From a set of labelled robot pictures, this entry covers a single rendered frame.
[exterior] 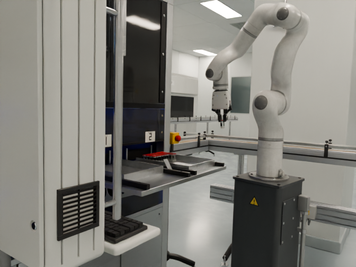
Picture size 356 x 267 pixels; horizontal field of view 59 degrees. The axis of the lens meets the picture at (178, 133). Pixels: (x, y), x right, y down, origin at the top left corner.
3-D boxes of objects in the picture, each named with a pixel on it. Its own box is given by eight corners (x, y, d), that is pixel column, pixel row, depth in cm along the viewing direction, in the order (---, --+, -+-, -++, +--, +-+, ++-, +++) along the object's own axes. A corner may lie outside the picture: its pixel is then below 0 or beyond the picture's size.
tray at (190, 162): (135, 163, 169) (135, 157, 168) (165, 158, 190) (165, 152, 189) (188, 172, 149) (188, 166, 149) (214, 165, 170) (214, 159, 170)
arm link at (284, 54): (254, 112, 153) (268, 112, 165) (276, 118, 145) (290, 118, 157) (278, 5, 142) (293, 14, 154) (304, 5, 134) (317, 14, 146)
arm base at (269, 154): (295, 177, 155) (297, 140, 153) (277, 184, 141) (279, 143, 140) (261, 171, 168) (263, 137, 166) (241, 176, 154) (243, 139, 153)
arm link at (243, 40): (246, 34, 147) (211, 84, 162) (260, 37, 160) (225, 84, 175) (233, 23, 150) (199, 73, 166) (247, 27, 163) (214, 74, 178)
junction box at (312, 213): (296, 216, 219) (296, 203, 218) (297, 214, 223) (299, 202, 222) (314, 220, 212) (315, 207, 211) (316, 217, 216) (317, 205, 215)
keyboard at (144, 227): (35, 213, 110) (35, 206, 110) (70, 204, 122) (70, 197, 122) (115, 244, 87) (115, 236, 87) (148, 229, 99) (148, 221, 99)
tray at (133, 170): (71, 171, 146) (71, 163, 146) (113, 163, 167) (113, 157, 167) (124, 183, 127) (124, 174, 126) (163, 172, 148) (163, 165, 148)
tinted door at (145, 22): (109, 101, 154) (110, -23, 149) (162, 103, 189) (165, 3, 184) (110, 101, 153) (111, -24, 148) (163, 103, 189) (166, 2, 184)
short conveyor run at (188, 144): (158, 161, 201) (158, 136, 200) (140, 158, 210) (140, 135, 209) (210, 150, 257) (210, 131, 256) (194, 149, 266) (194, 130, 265)
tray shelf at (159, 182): (62, 177, 142) (62, 172, 142) (158, 158, 199) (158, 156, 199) (141, 196, 115) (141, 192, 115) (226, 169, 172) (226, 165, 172)
